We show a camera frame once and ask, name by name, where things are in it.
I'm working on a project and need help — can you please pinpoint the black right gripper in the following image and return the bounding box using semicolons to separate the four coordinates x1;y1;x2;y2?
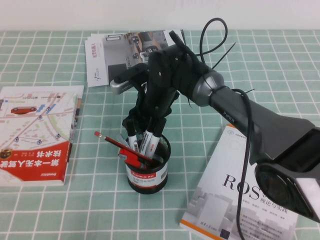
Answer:
121;46;209;131

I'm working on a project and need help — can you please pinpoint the black mesh pen holder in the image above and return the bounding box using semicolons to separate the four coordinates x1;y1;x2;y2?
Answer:
124;133;172;195

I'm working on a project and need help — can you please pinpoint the black capped whiteboard marker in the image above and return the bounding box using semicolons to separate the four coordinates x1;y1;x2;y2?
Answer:
124;119;141;153
139;121;156;155
146;117;168;161

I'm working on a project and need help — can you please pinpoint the red pencil with eraser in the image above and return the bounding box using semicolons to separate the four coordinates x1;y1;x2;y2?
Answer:
94;131;160;166

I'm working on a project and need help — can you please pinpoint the red utility knife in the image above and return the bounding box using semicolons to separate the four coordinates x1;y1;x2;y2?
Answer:
117;148;151;169

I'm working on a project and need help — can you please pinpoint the white brochure with office photo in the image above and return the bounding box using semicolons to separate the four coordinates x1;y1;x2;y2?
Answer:
84;29;196;88

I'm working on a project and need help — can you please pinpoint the white orange ROS book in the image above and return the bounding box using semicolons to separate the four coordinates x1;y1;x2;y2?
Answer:
179;123;300;240

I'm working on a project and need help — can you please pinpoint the white brochure with dark edge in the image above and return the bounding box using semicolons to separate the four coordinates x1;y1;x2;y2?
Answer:
86;29;187;51

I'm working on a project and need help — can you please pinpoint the black zip tie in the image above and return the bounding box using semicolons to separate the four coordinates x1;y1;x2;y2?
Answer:
211;41;238;70

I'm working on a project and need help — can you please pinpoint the green checked tablecloth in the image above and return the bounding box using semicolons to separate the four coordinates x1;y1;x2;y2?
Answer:
0;29;320;240

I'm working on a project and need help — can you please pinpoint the red white map book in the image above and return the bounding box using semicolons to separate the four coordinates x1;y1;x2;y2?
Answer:
0;85;85;187

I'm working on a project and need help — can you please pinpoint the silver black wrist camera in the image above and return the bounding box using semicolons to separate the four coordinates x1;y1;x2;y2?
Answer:
109;63;150;95

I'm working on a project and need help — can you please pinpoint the black camera cable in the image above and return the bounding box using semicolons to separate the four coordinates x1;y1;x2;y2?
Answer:
168;17;253;240

